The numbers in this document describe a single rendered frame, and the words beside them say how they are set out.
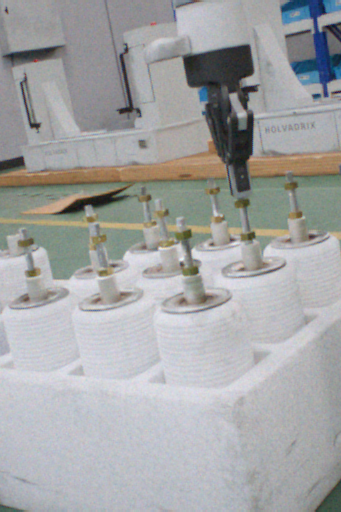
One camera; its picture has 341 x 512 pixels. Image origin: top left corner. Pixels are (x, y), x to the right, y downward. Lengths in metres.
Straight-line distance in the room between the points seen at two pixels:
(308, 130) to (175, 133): 1.13
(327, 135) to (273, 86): 0.52
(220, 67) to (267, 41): 2.96
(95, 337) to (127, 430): 0.11
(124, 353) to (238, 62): 0.33
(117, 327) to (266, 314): 0.16
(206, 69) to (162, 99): 3.47
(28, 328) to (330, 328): 0.35
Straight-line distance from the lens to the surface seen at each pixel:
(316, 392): 0.87
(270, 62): 3.74
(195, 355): 0.78
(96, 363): 0.86
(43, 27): 7.88
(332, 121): 3.31
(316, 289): 0.97
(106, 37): 8.48
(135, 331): 0.85
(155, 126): 4.32
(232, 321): 0.78
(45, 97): 5.50
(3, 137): 7.77
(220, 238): 1.05
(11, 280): 1.29
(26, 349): 0.94
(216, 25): 0.84
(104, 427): 0.85
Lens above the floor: 0.47
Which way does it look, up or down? 12 degrees down
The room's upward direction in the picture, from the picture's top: 11 degrees counter-clockwise
